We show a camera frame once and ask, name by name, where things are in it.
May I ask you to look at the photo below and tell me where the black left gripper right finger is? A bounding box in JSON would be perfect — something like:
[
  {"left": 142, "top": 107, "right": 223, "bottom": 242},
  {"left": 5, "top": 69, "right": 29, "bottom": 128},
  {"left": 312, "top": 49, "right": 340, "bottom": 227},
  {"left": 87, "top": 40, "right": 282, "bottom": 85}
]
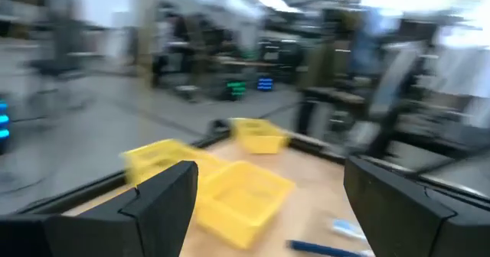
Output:
[{"left": 343, "top": 155, "right": 490, "bottom": 257}]

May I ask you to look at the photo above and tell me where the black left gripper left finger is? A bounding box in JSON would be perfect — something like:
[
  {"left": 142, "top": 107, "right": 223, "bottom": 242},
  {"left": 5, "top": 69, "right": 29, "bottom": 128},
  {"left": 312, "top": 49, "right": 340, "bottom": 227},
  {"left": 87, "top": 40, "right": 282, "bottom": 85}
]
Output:
[{"left": 0, "top": 160, "right": 199, "bottom": 257}]

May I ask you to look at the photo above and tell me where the blue disposable razor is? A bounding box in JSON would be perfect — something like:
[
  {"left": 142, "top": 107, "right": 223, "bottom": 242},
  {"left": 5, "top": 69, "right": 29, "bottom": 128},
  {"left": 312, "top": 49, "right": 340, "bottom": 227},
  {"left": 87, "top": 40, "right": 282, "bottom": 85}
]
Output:
[{"left": 286, "top": 239, "right": 368, "bottom": 257}]

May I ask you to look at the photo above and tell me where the white light-blue toothbrush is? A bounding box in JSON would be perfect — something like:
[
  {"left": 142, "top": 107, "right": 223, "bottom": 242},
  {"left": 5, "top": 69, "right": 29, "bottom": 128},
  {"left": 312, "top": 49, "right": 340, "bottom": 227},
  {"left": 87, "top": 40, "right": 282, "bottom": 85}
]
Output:
[{"left": 331, "top": 218, "right": 368, "bottom": 242}]

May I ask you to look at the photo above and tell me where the yellow plastic slotted basket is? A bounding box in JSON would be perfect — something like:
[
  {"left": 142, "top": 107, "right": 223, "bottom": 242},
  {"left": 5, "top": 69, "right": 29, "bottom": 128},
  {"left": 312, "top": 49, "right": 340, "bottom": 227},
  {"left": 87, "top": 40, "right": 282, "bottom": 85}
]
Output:
[
  {"left": 194, "top": 160, "right": 296, "bottom": 250},
  {"left": 229, "top": 118, "right": 290, "bottom": 155},
  {"left": 121, "top": 138, "right": 230, "bottom": 187}
]

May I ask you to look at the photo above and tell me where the black curved clamp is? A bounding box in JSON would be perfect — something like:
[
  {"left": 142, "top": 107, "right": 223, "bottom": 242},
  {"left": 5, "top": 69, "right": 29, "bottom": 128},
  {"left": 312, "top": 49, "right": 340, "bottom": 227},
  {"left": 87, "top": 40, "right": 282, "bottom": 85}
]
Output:
[{"left": 208, "top": 118, "right": 231, "bottom": 143}]

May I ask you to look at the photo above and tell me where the device with cyan lights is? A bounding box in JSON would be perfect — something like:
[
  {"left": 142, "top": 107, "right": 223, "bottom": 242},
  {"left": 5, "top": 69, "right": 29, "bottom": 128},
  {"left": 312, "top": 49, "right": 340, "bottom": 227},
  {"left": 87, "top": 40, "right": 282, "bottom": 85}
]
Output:
[{"left": 0, "top": 98, "right": 11, "bottom": 155}]

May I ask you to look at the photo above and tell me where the device with green lights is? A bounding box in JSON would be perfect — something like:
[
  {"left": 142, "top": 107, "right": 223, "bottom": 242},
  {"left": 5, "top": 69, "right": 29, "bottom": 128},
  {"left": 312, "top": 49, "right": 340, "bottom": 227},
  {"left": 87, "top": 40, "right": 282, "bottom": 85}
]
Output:
[{"left": 224, "top": 80, "right": 248, "bottom": 102}]

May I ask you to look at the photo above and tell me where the device with blue lights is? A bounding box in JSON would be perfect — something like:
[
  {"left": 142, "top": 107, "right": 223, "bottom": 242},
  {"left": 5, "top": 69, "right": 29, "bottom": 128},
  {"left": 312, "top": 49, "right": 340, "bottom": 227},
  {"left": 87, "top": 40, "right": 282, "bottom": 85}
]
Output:
[{"left": 256, "top": 76, "right": 275, "bottom": 93}]

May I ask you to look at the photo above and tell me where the black table frame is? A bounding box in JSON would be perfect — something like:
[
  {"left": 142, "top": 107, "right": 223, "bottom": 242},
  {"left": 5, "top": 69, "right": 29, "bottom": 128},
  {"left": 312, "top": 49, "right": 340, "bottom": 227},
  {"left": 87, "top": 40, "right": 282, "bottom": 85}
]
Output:
[{"left": 15, "top": 119, "right": 490, "bottom": 216}]

